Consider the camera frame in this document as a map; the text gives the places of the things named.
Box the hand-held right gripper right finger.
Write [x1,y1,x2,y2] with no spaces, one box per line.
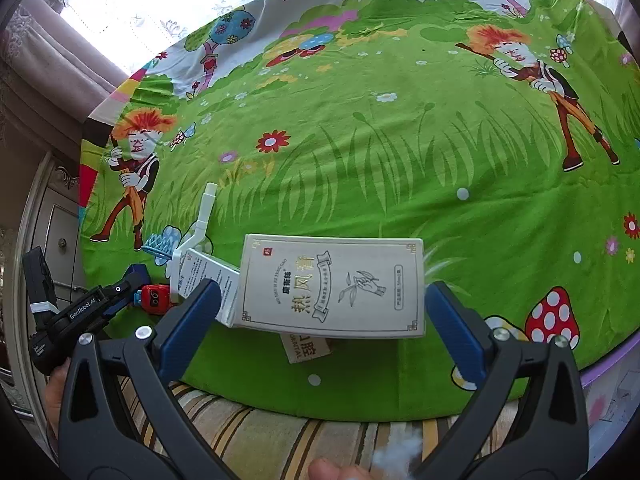
[424,281,591,480]

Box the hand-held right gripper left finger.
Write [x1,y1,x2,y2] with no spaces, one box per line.
[57,277,238,480]

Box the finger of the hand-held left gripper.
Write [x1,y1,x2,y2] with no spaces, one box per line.
[102,292,145,320]
[117,265,151,293]

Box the small red toy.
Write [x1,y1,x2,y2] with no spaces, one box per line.
[136,284,176,317]

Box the large white box with drawing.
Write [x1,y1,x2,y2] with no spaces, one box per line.
[234,233,427,337]

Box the purple-edged cardboard box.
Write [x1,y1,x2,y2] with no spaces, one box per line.
[580,345,640,441]

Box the person's left hand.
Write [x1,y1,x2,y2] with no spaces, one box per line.
[44,360,71,441]

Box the person's right hand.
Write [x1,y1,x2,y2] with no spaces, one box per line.
[307,460,373,480]

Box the blue bristle brush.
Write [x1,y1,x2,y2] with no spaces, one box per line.
[141,227,181,266]

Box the narrow white box with text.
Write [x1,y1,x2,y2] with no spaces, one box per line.
[177,247,241,326]

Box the white bedside cabinet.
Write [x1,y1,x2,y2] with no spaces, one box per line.
[10,152,96,401]

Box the white plastic tube piece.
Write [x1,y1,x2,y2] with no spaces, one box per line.
[170,182,218,306]

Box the tan-label carton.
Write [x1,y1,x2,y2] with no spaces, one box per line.
[281,332,333,363]

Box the white fluffy tuft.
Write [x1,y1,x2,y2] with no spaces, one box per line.
[372,435,426,480]

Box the striped fringed cushion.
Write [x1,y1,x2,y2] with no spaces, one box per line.
[117,377,521,480]

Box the green cartoon printed bedsheet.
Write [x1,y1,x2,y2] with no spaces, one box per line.
[80,0,640,423]

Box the pink patterned curtain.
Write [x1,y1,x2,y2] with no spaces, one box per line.
[0,0,131,126]

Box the white lace curtain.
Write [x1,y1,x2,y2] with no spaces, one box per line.
[50,0,616,56]

